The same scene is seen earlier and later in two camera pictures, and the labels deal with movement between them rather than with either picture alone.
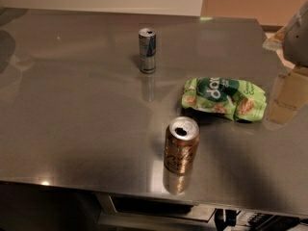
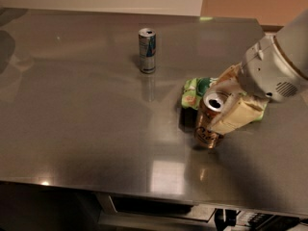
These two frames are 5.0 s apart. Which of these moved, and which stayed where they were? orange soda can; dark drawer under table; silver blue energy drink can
Moved: orange soda can
Stayed: silver blue energy drink can; dark drawer under table
